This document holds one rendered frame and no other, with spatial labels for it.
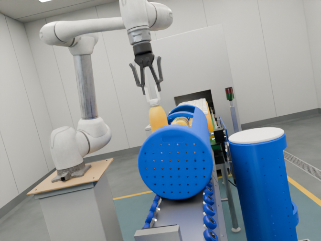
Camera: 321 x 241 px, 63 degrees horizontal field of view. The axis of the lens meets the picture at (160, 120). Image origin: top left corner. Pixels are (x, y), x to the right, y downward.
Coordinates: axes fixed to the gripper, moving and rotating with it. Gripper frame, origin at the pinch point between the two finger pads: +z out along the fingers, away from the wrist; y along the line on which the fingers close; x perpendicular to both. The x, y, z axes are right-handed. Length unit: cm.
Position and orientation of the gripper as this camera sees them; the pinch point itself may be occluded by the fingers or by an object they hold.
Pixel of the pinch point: (152, 93)
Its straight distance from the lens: 108.7
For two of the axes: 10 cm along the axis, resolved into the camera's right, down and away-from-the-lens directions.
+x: 1.5, -1.6, 9.8
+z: 2.2, 9.7, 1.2
